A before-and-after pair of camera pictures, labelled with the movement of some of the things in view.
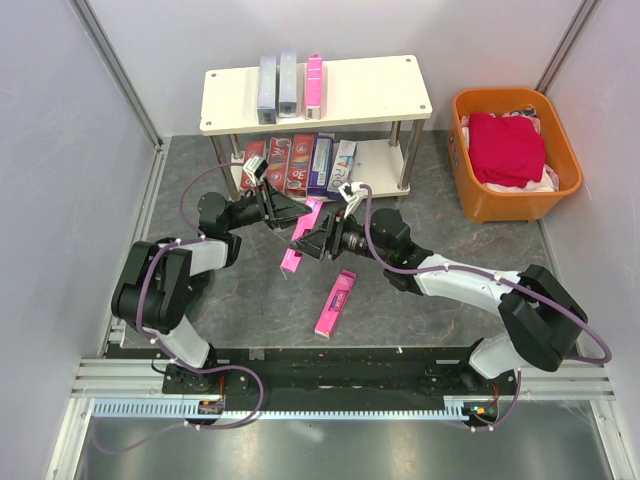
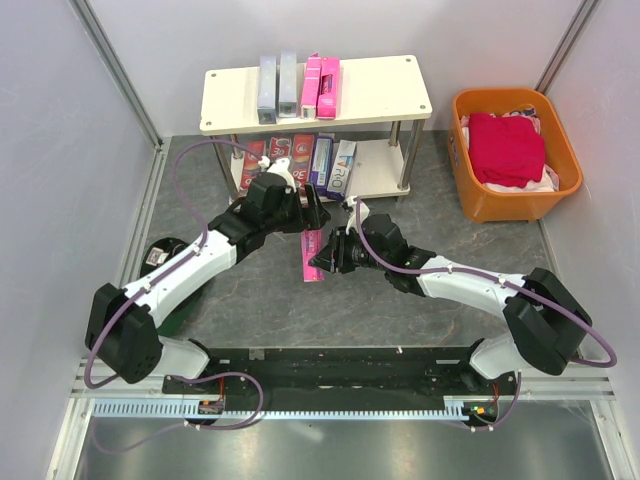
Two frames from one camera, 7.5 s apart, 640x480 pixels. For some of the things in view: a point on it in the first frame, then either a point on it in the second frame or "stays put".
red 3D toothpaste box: x=300 y=165 stays put
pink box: x=306 y=220 to x=329 y=87
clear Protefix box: x=267 y=92 stays put
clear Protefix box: x=288 y=84 stays put
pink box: x=313 y=87 stays put
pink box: x=327 y=320 to x=311 y=241
